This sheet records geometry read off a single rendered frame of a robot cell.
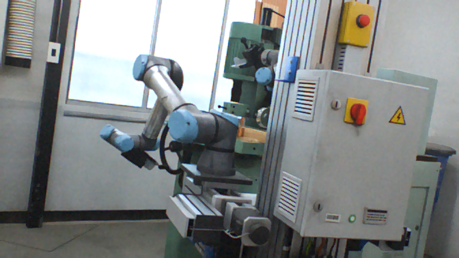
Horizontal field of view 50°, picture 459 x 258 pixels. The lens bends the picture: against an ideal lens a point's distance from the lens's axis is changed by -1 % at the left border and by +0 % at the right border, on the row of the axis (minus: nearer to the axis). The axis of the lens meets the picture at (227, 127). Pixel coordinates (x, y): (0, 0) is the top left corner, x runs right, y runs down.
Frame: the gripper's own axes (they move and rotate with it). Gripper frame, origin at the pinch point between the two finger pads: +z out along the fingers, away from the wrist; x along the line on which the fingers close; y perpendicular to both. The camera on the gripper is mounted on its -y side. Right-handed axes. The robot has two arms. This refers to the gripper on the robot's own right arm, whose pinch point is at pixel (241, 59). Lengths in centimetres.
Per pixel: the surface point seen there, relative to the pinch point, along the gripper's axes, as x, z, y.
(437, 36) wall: -214, 33, -130
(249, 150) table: 32.2, -19.1, -30.5
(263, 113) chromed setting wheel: 4.1, -1.3, -33.1
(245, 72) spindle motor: -1.3, 4.3, -10.1
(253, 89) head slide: -3.2, 7.7, -23.5
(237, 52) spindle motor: -5.0, 7.9, 0.4
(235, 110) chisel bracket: 12.9, 8.7, -25.7
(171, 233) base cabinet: 76, 30, -68
